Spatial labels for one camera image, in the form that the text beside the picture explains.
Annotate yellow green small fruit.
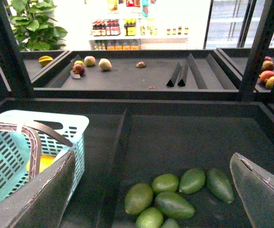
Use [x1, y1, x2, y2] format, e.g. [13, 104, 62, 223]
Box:
[74, 60, 85, 67]

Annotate light blue plastic basket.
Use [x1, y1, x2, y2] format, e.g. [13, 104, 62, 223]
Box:
[0, 110, 89, 202]

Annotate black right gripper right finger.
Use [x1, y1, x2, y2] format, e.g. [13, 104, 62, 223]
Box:
[230, 153, 274, 228]

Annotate red dark fruit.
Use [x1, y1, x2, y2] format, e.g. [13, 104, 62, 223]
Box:
[72, 64, 85, 75]

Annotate red green mango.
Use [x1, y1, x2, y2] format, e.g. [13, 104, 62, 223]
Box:
[261, 60, 274, 72]

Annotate black far fruit tray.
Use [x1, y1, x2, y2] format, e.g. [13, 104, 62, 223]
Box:
[32, 50, 240, 101]

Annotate green potted plant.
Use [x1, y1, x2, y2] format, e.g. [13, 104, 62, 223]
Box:
[7, 0, 68, 51]

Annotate green avocado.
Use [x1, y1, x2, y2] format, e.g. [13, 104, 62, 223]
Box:
[206, 168, 235, 204]
[135, 207, 164, 228]
[161, 218, 180, 228]
[155, 191, 196, 219]
[124, 183, 154, 215]
[178, 168, 206, 194]
[151, 173, 179, 194]

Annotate pale green red fruit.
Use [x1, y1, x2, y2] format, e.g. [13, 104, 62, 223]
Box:
[84, 56, 96, 67]

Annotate black triangular divider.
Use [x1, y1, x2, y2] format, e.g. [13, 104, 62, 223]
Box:
[166, 62, 181, 87]
[177, 60, 189, 87]

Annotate white bottle shelf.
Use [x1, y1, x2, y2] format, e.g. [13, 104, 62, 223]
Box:
[89, 0, 189, 51]

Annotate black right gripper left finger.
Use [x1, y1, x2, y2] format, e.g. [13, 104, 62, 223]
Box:
[0, 152, 75, 228]

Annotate black avocado tray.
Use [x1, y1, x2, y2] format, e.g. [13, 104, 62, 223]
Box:
[0, 99, 274, 228]

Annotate yellow star fruit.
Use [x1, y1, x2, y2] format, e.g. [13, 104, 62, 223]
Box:
[39, 56, 53, 67]

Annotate white zip tie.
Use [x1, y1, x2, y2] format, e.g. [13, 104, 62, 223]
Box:
[16, 120, 29, 134]

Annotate tan pear fruit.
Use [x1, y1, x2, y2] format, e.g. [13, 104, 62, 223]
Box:
[98, 58, 112, 71]

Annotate brown small fruit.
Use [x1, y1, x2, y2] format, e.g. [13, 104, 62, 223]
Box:
[136, 61, 147, 68]

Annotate yellow green mango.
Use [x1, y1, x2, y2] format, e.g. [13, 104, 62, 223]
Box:
[265, 76, 274, 90]

